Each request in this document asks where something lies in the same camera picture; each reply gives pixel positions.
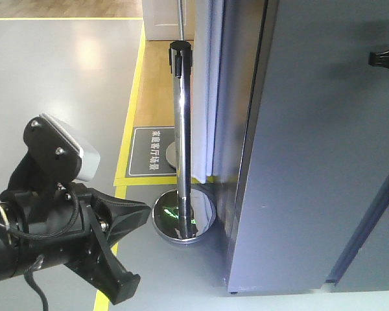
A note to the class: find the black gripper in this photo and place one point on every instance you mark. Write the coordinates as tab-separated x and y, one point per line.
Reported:
47	223

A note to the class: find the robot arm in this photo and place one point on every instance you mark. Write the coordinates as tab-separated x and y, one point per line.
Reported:
46	223

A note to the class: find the white fridge door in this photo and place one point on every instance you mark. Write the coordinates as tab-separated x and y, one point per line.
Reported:
318	153

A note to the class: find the yellow floor tape line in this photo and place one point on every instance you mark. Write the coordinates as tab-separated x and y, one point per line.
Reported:
149	105

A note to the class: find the dark floor sign sticker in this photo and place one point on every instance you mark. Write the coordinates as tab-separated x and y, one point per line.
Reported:
148	152

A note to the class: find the sign stand pole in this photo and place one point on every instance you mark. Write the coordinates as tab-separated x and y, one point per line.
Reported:
181	19

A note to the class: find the white panelled cabinet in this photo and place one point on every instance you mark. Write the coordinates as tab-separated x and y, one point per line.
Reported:
161	20

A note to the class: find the chrome stanchion post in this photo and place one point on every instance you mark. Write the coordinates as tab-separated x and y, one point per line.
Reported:
183	215

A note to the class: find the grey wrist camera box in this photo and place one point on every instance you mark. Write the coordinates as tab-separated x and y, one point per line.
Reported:
59	150

